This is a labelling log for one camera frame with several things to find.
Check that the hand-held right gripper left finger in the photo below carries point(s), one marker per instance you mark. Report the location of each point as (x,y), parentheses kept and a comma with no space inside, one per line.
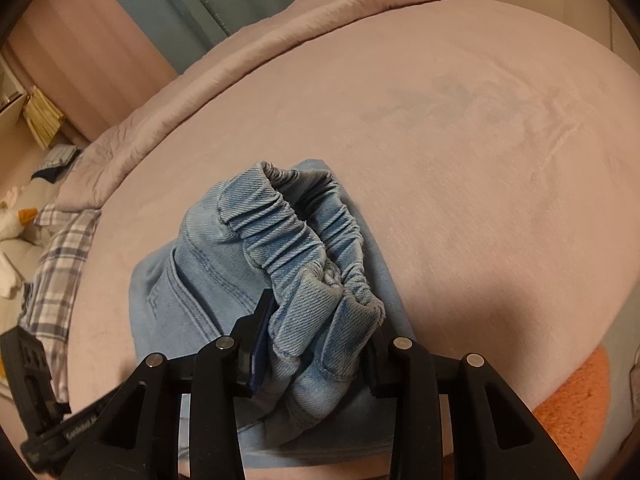
(260,357)

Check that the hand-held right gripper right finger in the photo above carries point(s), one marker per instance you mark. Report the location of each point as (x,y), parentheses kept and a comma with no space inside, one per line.
(375,371)

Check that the small blue plaid cloth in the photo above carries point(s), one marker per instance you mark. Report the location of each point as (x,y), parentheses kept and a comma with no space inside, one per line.
(57,162)

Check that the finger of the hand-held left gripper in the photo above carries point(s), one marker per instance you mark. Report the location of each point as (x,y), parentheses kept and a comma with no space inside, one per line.
(30,370)

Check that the teal curtain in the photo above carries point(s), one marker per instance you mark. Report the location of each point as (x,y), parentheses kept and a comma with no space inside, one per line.
(190,5)

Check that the white plush toy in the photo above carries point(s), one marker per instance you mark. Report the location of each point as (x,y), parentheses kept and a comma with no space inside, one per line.
(12,220)

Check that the plaid checked cloth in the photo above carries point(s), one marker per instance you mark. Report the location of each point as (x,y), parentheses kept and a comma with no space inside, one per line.
(60,270)

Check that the pink bed sheet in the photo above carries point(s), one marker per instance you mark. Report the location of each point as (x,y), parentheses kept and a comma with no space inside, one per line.
(475,160)

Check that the light blue denim pants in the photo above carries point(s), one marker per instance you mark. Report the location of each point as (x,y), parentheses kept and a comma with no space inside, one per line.
(215,270)

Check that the orange fuzzy rug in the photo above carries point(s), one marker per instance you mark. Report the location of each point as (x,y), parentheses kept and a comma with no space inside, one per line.
(575,400)

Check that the pink quilt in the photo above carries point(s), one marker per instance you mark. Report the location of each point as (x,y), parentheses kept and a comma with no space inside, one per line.
(200,90)

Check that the pink curtain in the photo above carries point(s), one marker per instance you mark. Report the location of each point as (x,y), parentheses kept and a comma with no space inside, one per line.
(85,35)

